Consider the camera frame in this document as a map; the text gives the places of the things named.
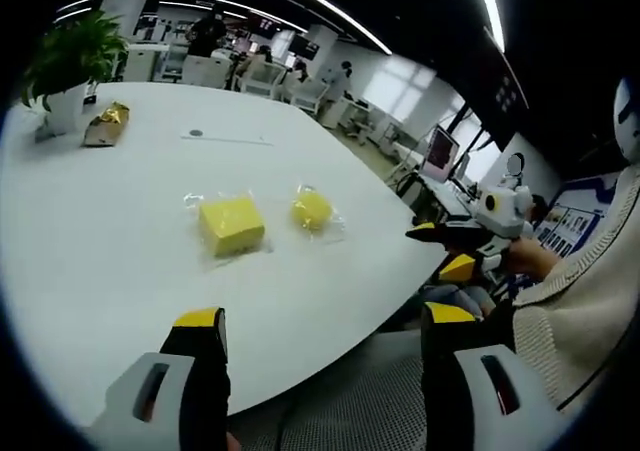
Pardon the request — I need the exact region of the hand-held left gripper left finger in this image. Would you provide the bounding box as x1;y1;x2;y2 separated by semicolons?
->
92;306;233;451

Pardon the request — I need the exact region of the yellow round silicone block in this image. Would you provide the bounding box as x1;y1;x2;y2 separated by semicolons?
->
290;188;335;233

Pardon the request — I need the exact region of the wall poster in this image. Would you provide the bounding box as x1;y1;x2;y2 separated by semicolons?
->
533;172;622;261

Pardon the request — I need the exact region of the green potted plant white pot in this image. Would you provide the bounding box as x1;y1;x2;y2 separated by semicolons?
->
19;9;132;137

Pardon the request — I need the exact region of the person's right hand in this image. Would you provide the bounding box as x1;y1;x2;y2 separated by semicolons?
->
503;237;559;281

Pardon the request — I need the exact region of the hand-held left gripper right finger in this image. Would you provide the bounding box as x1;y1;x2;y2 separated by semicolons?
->
419;300;562;451

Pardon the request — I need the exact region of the yellow rectangular silicone block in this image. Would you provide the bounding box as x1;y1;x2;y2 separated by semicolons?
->
198;196;267;259

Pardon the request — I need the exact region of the white worn device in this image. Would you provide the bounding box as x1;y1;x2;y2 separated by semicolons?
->
611;74;640;166

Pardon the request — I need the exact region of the golden foil packet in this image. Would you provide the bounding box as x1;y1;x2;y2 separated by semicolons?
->
81;101;132;148

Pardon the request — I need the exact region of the long ceiling light strip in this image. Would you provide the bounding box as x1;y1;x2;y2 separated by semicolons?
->
471;0;507;53
262;0;395;56

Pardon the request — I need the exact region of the computer monitor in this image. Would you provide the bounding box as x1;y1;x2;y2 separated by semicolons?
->
418;124;462;185

